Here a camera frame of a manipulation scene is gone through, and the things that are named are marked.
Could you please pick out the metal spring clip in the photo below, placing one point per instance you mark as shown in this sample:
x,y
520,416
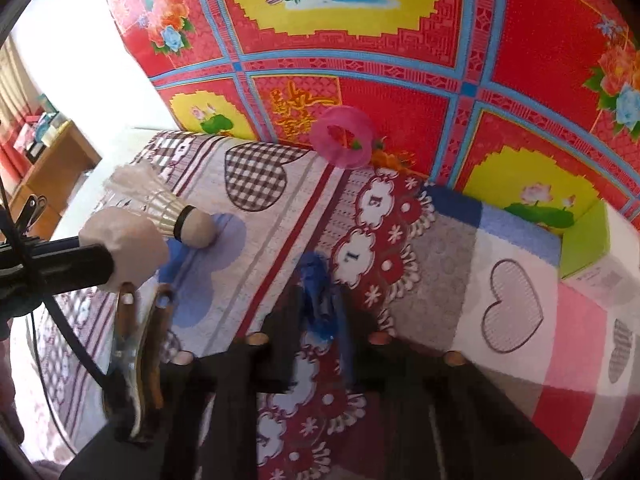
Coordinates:
x,y
30,212
135,360

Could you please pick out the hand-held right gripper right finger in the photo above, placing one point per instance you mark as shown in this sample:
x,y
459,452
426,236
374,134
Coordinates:
x,y
345,355

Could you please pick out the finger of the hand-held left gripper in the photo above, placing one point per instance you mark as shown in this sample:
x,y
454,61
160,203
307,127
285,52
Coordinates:
x,y
60,267

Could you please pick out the pink plastic spool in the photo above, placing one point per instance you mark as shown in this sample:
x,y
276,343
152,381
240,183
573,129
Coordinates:
x,y
320,150

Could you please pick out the heart print checkered tablecloth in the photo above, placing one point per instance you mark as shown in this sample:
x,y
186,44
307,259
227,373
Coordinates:
x,y
450,285

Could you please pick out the clutter of small boxes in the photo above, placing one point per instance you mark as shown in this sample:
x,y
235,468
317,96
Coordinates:
x,y
40,130

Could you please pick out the blue wrapper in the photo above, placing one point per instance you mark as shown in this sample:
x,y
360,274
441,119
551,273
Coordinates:
x,y
315,285

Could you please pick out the beige curtain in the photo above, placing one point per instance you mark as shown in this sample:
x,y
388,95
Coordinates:
x,y
12,85

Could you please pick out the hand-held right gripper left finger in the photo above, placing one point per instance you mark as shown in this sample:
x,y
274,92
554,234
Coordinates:
x,y
282,350

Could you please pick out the white feather shuttlecock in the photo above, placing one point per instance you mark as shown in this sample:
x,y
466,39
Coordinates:
x,y
170,210

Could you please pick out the red yellow floral wall cloth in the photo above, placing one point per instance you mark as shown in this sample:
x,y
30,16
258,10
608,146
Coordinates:
x,y
400,35

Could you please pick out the wooden cabinet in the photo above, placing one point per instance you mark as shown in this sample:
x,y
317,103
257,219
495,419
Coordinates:
x,y
60,170

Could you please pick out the white green carton box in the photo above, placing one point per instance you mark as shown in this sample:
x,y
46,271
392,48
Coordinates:
x,y
585,240

